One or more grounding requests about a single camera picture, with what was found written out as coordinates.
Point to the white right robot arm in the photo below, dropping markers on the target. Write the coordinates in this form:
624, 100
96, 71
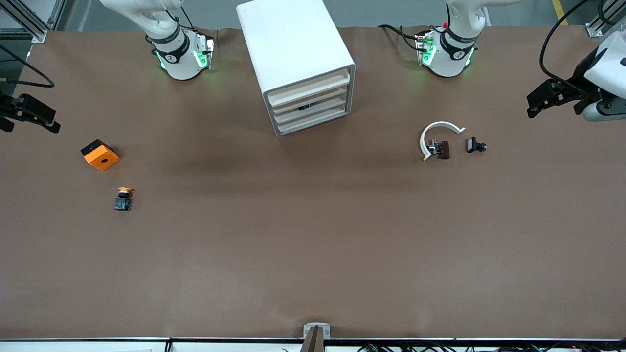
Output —
181, 66

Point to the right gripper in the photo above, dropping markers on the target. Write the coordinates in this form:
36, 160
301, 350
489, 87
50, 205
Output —
7, 106

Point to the orange box with hole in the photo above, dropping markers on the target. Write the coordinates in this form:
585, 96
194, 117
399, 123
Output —
102, 159

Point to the white curved pipe clamp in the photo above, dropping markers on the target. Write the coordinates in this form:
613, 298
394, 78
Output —
439, 123

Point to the brown cylinder with chrome fitting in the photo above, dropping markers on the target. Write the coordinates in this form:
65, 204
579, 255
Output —
444, 150

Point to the black square push button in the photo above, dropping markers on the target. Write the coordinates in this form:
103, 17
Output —
472, 144

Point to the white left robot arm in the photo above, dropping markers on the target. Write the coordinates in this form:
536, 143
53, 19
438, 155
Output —
447, 61

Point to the grey metal bracket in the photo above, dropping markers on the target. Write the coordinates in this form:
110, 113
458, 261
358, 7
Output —
308, 328

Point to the white plastic drawer cabinet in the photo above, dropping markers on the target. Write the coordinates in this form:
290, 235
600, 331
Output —
288, 44

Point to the yellow mushroom push button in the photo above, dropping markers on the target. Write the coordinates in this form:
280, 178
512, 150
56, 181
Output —
123, 200

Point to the white plastic drawer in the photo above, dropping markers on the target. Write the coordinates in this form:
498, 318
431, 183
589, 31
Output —
327, 104
323, 117
323, 94
308, 87

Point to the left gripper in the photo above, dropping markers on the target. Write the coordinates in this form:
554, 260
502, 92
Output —
580, 75

